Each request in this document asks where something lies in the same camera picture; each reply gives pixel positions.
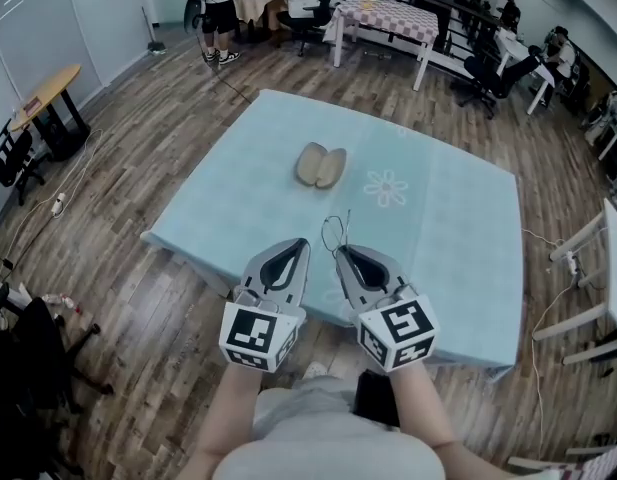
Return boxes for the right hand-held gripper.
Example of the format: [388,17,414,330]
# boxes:
[335,244,441,372]

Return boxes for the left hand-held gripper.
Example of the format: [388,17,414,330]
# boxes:
[218,236,312,374]

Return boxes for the thin wire-frame eyeglasses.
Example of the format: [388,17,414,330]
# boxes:
[321,209,353,258]

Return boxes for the tan glasses case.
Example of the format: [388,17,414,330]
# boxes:
[293,140,349,191]

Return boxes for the person's left forearm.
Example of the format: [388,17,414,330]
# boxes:
[179,361,268,480]

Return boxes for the person's right forearm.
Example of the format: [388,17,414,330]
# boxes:
[389,362,494,480]

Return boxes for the light blue flowered tablecloth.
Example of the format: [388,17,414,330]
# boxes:
[139,88,524,370]

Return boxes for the person's light grey trousers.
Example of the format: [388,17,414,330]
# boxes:
[251,374,355,430]

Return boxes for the black waist pouch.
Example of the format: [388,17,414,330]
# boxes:
[352,368,403,430]

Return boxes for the person's light grey shirt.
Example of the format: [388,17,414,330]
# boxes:
[211,416,448,480]

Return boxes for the plastic bottle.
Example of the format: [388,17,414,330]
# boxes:
[39,292,83,315]

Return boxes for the white desk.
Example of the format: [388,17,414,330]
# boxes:
[491,29,558,116]
[531,196,617,368]

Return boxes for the table with checkered cloth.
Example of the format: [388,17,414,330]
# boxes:
[321,0,440,92]

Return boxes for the broom with dustpan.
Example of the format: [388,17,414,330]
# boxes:
[139,4,168,58]

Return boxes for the table with beige cloth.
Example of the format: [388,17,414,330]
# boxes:
[232,0,285,45]

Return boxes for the black metal railing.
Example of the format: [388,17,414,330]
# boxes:
[286,0,500,75]

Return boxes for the round wooden table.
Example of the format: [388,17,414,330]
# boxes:
[9,63,93,163]

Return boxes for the red checkered cloth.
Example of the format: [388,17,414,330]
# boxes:
[506,441,617,480]

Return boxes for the white cable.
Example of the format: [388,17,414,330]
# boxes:
[519,226,568,250]
[530,276,580,460]
[6,128,104,250]

